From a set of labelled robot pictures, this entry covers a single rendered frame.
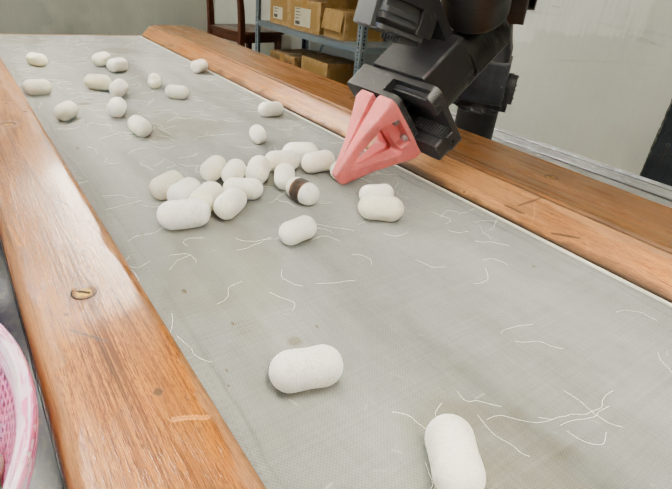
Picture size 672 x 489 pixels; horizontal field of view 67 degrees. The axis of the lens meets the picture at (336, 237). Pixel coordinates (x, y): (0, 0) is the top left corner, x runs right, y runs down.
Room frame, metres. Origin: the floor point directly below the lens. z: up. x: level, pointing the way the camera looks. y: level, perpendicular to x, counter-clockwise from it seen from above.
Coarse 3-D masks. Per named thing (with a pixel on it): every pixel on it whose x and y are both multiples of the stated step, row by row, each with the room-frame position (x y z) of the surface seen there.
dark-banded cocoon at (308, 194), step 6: (288, 186) 0.39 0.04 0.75; (306, 186) 0.38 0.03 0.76; (312, 186) 0.38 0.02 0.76; (288, 192) 0.39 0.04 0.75; (300, 192) 0.38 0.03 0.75; (306, 192) 0.38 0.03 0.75; (312, 192) 0.38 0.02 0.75; (318, 192) 0.38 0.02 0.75; (300, 198) 0.38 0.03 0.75; (306, 198) 0.38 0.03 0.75; (312, 198) 0.38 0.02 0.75; (318, 198) 0.38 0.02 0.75; (306, 204) 0.38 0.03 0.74; (312, 204) 0.38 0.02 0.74
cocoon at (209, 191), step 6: (204, 186) 0.36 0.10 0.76; (210, 186) 0.36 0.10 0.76; (216, 186) 0.36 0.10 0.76; (192, 192) 0.35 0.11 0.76; (198, 192) 0.35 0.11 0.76; (204, 192) 0.35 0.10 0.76; (210, 192) 0.35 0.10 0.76; (216, 192) 0.36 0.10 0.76; (222, 192) 0.36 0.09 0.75; (198, 198) 0.34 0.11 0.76; (204, 198) 0.34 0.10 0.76; (210, 198) 0.35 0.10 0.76; (210, 204) 0.34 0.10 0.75
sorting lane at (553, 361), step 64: (64, 64) 0.83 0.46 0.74; (128, 64) 0.88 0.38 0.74; (64, 128) 0.52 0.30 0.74; (128, 128) 0.54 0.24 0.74; (192, 128) 0.56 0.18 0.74; (320, 128) 0.61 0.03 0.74; (128, 192) 0.37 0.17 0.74; (320, 192) 0.42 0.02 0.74; (448, 192) 0.44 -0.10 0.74; (128, 256) 0.28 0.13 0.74; (192, 256) 0.29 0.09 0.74; (256, 256) 0.29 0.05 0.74; (320, 256) 0.30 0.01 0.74; (384, 256) 0.31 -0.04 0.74; (448, 256) 0.32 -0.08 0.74; (512, 256) 0.33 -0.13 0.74; (576, 256) 0.34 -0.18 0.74; (192, 320) 0.22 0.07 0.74; (256, 320) 0.23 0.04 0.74; (320, 320) 0.23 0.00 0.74; (384, 320) 0.24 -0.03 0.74; (448, 320) 0.24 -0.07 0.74; (512, 320) 0.25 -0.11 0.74; (576, 320) 0.26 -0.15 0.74; (640, 320) 0.26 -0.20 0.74; (256, 384) 0.18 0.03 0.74; (384, 384) 0.19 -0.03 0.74; (448, 384) 0.19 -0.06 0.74; (512, 384) 0.20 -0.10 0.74; (576, 384) 0.20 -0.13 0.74; (640, 384) 0.21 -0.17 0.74; (256, 448) 0.14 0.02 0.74; (320, 448) 0.14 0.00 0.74; (384, 448) 0.15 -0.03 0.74; (512, 448) 0.16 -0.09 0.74; (576, 448) 0.16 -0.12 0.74; (640, 448) 0.16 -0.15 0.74
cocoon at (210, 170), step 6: (216, 156) 0.43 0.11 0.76; (204, 162) 0.41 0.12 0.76; (210, 162) 0.41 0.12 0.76; (216, 162) 0.42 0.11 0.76; (222, 162) 0.42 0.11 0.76; (204, 168) 0.41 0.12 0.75; (210, 168) 0.41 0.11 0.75; (216, 168) 0.41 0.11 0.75; (222, 168) 0.42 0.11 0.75; (204, 174) 0.41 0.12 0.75; (210, 174) 0.41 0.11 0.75; (216, 174) 0.41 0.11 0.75; (210, 180) 0.41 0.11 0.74
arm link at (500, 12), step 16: (448, 0) 0.45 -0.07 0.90; (464, 0) 0.43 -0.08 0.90; (480, 0) 0.43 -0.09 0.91; (496, 0) 0.43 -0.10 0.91; (512, 0) 0.51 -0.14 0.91; (528, 0) 0.50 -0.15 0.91; (448, 16) 0.46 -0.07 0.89; (464, 16) 0.44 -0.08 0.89; (480, 16) 0.44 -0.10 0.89; (496, 16) 0.45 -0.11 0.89; (512, 16) 0.52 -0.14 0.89; (464, 32) 0.46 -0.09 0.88; (480, 32) 0.45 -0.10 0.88
